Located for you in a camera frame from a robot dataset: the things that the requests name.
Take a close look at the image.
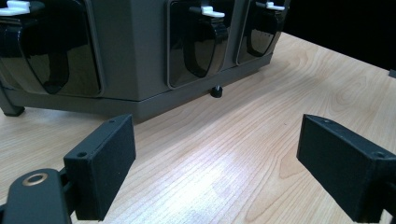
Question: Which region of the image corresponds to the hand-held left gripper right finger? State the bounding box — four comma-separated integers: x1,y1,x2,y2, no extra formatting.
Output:
295,113,396,224

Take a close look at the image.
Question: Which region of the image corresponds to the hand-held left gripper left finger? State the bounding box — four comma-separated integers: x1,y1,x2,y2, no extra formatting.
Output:
63,113,137,222

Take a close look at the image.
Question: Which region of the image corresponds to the dark grey corner shelf rack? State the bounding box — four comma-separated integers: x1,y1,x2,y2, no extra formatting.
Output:
0,0,292,124

